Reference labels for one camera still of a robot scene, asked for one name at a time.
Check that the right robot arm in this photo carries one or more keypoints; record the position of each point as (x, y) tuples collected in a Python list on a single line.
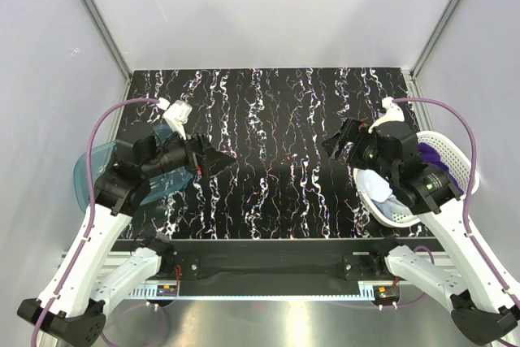
[(479, 306)]

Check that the left orange connector box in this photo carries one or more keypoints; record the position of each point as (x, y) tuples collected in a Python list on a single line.
[(167, 290)]

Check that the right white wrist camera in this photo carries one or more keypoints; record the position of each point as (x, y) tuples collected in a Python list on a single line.
[(393, 113)]

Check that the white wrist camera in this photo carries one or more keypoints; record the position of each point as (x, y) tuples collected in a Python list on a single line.
[(176, 115), (393, 113)]

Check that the white slotted cable duct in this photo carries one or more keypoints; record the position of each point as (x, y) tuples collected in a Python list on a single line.
[(343, 291)]

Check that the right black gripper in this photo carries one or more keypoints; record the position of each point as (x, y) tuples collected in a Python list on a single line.
[(357, 132)]

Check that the purple towel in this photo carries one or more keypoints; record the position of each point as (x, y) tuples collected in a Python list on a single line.
[(430, 155)]

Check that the orange connector box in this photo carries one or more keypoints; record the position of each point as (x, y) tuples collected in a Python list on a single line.
[(390, 292), (167, 290)]

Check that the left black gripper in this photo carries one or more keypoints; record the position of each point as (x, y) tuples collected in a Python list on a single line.
[(210, 159)]

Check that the white perforated laundry basket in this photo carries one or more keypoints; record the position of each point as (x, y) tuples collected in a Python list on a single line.
[(457, 162)]

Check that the light blue towel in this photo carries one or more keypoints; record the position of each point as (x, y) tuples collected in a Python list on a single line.
[(379, 192)]

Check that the right orange connector box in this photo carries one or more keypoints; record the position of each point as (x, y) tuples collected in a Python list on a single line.
[(390, 292)]

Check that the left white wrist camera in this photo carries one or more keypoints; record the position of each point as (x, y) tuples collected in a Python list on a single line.
[(176, 115)]

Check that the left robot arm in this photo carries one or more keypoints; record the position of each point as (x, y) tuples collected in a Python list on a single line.
[(75, 304)]

